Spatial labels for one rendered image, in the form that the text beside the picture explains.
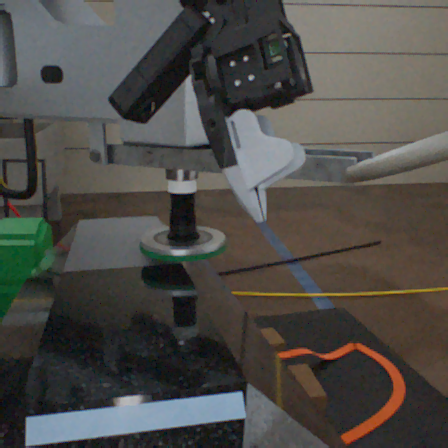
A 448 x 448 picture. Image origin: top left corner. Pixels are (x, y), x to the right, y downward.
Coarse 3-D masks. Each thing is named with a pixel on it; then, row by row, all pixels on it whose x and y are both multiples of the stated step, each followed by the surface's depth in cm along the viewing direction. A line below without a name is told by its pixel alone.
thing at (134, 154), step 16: (112, 144) 135; (128, 144) 147; (144, 144) 144; (208, 144) 133; (96, 160) 134; (112, 160) 136; (128, 160) 133; (144, 160) 129; (160, 160) 128; (176, 160) 125; (192, 160) 123; (208, 160) 120; (320, 160) 106; (336, 160) 104; (352, 160) 103; (288, 176) 111; (304, 176) 109; (320, 176) 107; (336, 176) 105
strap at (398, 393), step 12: (348, 348) 258; (360, 348) 258; (384, 360) 247; (396, 372) 237; (396, 384) 228; (396, 396) 220; (384, 408) 212; (396, 408) 212; (372, 420) 205; (384, 420) 205; (348, 432) 198; (360, 432) 198
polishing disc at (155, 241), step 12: (168, 228) 145; (204, 228) 145; (144, 240) 135; (156, 240) 135; (168, 240) 134; (204, 240) 135; (216, 240) 135; (156, 252) 129; (168, 252) 128; (180, 252) 127; (192, 252) 128; (204, 252) 129
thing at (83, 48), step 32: (0, 0) 139; (32, 0) 135; (64, 0) 142; (32, 32) 136; (64, 32) 130; (96, 32) 124; (32, 64) 138; (64, 64) 132; (96, 64) 127; (0, 96) 148; (32, 96) 141; (64, 96) 135; (96, 96) 129; (96, 128) 133
